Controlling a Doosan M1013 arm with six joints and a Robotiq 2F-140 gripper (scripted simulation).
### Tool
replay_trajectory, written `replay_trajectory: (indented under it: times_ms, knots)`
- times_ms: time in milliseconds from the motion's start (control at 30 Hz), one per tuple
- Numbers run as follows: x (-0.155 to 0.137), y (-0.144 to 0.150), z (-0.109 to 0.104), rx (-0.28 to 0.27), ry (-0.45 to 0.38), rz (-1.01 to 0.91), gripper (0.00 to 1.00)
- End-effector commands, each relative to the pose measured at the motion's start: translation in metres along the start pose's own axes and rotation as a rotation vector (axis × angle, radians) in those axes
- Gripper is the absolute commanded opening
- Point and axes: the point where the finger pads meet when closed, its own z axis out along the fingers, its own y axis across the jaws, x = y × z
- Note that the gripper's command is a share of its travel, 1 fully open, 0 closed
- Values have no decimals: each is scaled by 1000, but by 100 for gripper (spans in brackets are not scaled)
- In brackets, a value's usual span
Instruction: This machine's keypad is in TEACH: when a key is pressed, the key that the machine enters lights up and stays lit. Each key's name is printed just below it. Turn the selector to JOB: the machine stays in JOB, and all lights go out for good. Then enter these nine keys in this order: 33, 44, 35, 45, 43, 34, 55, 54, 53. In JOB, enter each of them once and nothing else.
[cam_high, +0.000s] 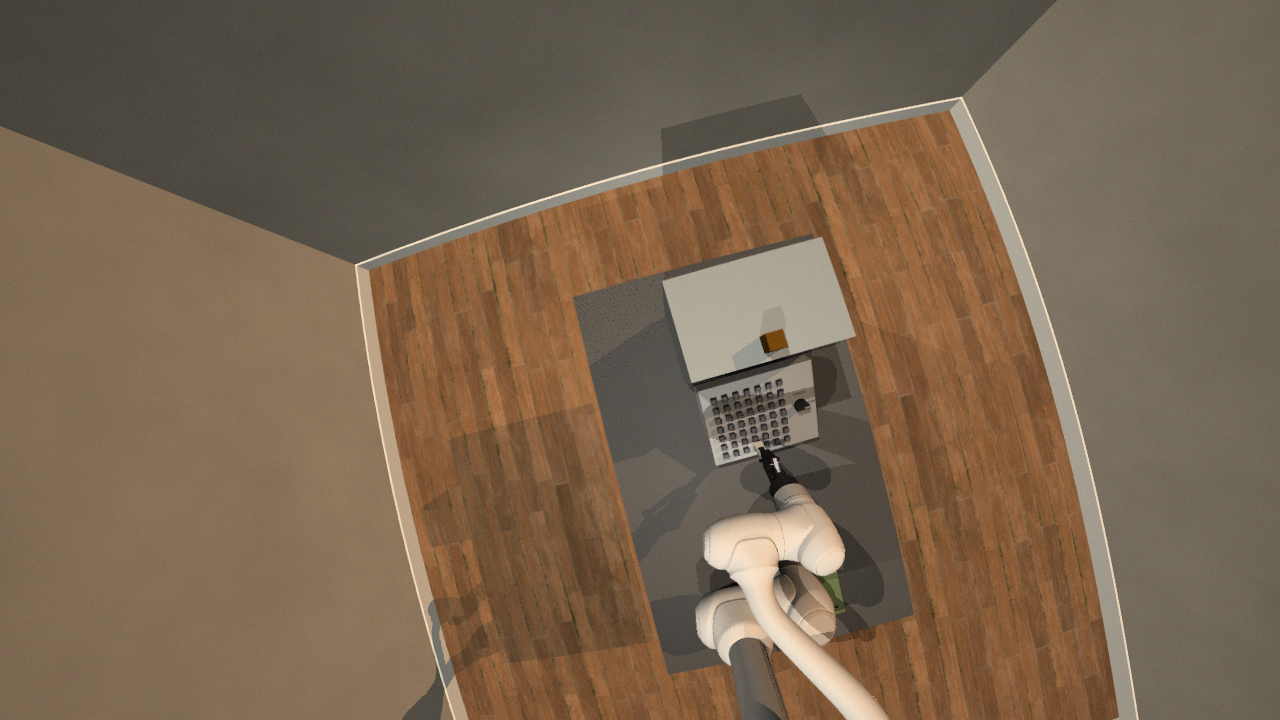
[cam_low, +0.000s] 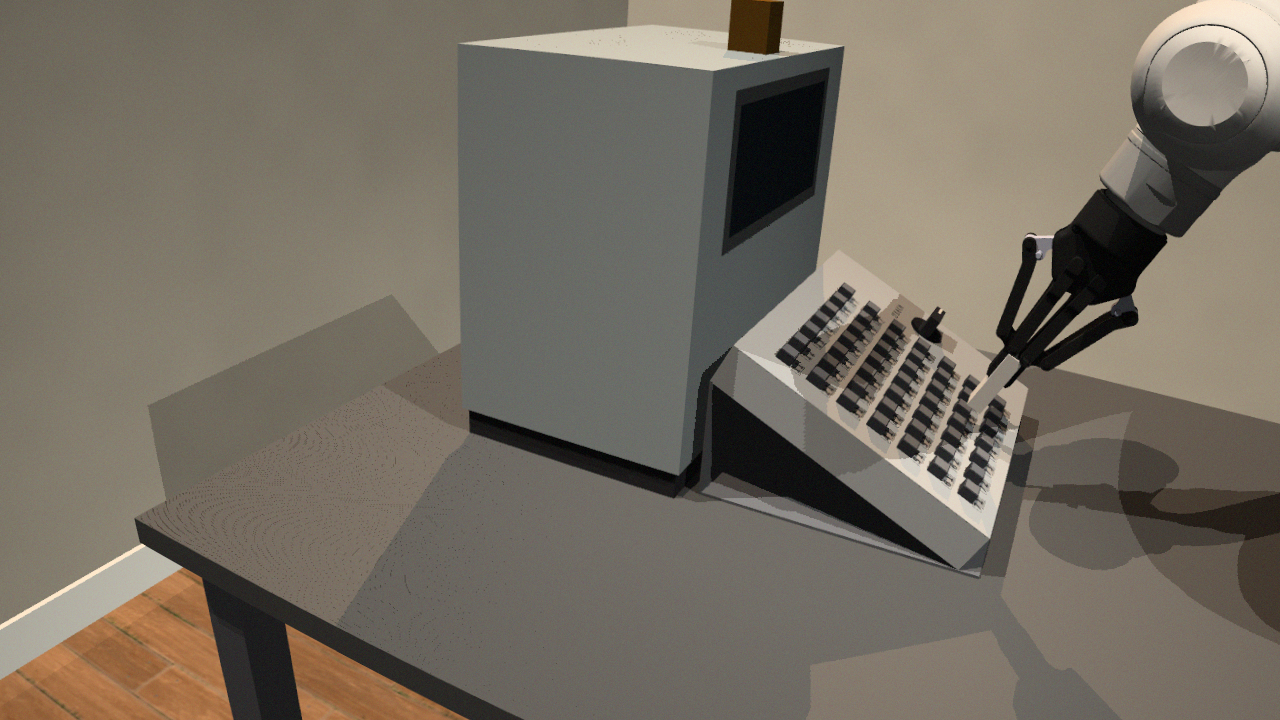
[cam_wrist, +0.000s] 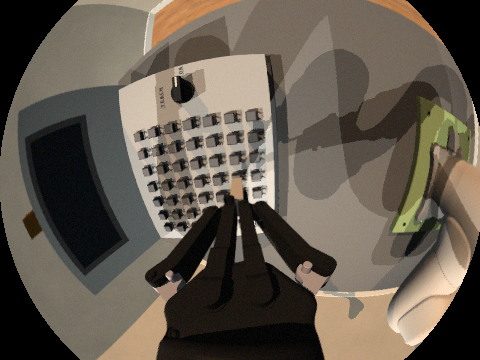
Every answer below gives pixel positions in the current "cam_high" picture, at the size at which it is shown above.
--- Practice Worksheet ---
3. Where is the grey machine cabinet with sloped keypad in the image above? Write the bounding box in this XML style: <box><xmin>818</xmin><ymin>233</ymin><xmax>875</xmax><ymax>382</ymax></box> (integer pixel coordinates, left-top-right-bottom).
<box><xmin>662</xmin><ymin>237</ymin><xmax>856</xmax><ymax>466</ymax></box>

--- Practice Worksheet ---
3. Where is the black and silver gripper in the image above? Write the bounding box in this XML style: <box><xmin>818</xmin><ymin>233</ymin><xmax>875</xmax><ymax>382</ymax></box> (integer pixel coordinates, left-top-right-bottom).
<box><xmin>753</xmin><ymin>441</ymin><xmax>799</xmax><ymax>497</ymax></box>

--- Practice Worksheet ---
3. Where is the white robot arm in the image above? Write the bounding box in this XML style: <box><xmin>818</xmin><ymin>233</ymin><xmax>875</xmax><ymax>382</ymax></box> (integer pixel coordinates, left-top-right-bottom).
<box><xmin>695</xmin><ymin>483</ymin><xmax>890</xmax><ymax>720</ymax></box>

